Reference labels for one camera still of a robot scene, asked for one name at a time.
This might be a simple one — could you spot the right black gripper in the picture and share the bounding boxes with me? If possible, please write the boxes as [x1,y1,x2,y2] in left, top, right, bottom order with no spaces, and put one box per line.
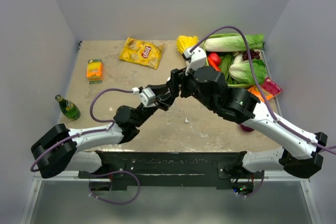
[167,60,216,110]

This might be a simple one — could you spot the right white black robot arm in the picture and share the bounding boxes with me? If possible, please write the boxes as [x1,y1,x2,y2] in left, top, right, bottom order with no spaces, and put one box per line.
[167,67,328,179]

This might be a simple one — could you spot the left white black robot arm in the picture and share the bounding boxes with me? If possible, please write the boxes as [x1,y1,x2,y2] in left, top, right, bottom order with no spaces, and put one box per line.
[30,84,179,178]

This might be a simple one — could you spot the yellow Lays chips bag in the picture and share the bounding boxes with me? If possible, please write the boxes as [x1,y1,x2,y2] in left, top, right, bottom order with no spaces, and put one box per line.
[119,37,164,69]

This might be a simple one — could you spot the yellow napa cabbage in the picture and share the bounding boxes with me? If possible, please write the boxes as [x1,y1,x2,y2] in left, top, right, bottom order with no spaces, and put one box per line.
[176,35,198,54]

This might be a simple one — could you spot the orange carrot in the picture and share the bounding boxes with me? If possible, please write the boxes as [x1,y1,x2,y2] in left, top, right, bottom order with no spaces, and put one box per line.
[207,57,221,72]

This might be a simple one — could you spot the red pepper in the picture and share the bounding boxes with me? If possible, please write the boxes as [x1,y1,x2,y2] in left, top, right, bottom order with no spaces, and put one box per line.
[208,52,222,66]

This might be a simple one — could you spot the dark green spinach leaves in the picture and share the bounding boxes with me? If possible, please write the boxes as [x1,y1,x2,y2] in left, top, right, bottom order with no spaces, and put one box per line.
[219,54,243,84]

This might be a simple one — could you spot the long green white cabbage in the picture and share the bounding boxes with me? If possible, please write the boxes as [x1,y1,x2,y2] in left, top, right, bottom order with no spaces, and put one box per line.
[204,34,265,52]

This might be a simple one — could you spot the green lettuce head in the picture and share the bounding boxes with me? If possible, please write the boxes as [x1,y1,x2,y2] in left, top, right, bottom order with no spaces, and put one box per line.
[229,59,267,85]

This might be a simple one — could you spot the green plastic basket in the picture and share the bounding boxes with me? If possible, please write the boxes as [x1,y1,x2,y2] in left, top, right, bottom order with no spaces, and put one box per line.
[202,42,263,88]

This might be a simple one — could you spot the purple round object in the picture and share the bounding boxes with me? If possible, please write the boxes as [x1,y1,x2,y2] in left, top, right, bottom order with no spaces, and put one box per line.
[239,124,254,132]

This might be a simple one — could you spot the dark purple grapes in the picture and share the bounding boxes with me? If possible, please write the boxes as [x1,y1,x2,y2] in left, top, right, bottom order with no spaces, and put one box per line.
[242,49,260,61]

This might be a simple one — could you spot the orange pink snack packet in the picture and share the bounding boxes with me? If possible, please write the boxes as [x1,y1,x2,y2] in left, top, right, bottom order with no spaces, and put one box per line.
[248,77,282,102]

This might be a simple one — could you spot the green glass bottle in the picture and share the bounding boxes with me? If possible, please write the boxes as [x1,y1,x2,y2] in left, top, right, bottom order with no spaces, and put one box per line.
[55,94,81,121]

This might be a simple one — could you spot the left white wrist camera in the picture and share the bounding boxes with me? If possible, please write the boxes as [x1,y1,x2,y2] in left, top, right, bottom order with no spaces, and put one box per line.
[132,87,156,108]

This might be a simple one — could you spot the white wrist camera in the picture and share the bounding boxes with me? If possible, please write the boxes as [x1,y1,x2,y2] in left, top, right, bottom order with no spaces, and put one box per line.
[132,87,156,108]
[182,46,207,76]

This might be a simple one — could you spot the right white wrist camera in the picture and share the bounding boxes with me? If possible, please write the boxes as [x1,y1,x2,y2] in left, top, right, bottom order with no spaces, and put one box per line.
[182,46,207,76]

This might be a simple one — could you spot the black base mount frame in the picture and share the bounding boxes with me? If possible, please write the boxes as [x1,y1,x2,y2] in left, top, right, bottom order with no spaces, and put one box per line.
[79,152,262,190]

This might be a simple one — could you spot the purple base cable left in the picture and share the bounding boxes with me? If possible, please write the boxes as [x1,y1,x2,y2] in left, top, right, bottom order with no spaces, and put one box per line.
[88,169,143,205]

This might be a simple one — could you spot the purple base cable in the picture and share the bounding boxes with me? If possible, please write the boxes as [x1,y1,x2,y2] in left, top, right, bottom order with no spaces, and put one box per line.
[235,171,265,198]
[88,169,143,205]

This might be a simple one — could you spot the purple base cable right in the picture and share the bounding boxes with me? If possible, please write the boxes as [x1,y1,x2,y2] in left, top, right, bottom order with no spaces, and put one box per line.
[235,171,265,198]

